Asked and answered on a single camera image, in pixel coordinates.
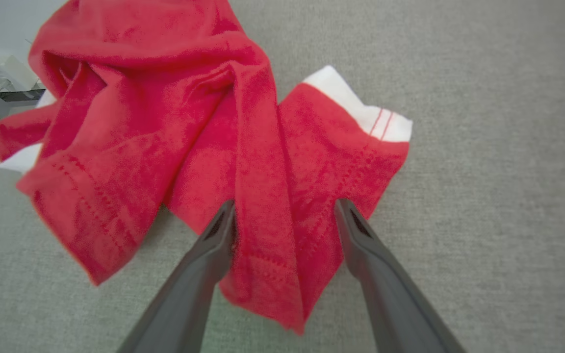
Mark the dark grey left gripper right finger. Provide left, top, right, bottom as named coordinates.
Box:
left=334, top=198, right=467, bottom=353

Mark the white box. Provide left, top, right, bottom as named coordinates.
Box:
left=0, top=55, right=43, bottom=94

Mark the grey fabric sofa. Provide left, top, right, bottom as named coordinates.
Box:
left=0, top=0, right=565, bottom=353

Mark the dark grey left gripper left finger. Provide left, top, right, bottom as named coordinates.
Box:
left=116, top=200, right=237, bottom=353

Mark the red numbered basketball jersey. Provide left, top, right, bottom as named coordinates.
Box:
left=0, top=0, right=413, bottom=336

